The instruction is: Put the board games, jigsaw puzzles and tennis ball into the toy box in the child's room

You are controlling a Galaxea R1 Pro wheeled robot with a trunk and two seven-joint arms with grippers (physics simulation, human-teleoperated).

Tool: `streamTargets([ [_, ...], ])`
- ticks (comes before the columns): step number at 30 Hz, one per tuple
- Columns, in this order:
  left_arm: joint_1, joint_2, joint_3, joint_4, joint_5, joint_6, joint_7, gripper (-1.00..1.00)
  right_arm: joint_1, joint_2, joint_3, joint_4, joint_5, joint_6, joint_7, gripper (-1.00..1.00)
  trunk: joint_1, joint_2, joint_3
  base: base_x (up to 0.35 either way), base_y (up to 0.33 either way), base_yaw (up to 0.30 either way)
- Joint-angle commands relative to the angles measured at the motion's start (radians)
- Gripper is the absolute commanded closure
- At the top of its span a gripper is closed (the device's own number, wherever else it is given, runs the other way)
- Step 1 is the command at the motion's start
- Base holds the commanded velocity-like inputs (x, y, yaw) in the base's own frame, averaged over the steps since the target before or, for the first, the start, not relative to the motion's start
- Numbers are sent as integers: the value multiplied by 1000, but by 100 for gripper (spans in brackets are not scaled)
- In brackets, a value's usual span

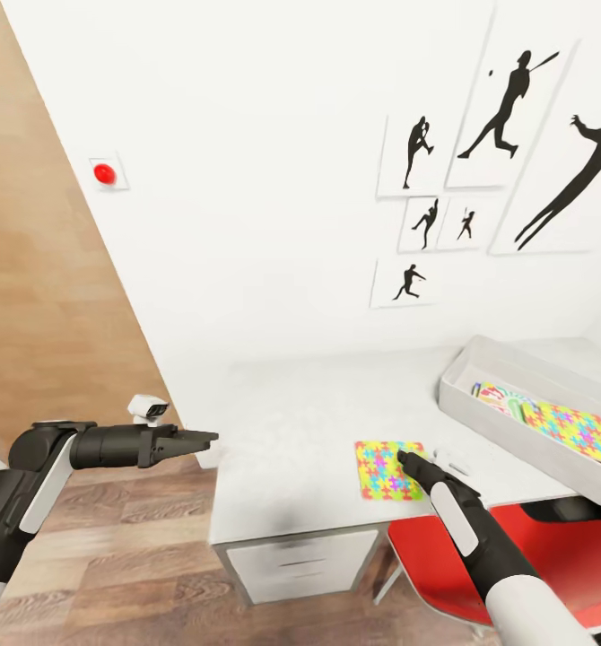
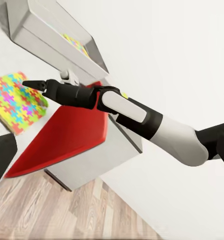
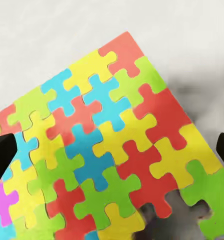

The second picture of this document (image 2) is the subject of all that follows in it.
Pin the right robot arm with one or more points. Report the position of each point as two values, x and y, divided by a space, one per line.
190 147

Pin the desk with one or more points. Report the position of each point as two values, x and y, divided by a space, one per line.
121 143

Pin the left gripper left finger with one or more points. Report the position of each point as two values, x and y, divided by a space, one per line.
8 150

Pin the jigsaw puzzle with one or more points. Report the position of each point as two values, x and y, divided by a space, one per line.
75 43
18 103

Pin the toy box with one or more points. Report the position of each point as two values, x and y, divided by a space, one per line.
39 25

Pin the swivel chair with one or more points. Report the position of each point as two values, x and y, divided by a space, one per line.
71 132

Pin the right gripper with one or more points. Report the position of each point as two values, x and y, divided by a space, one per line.
63 94

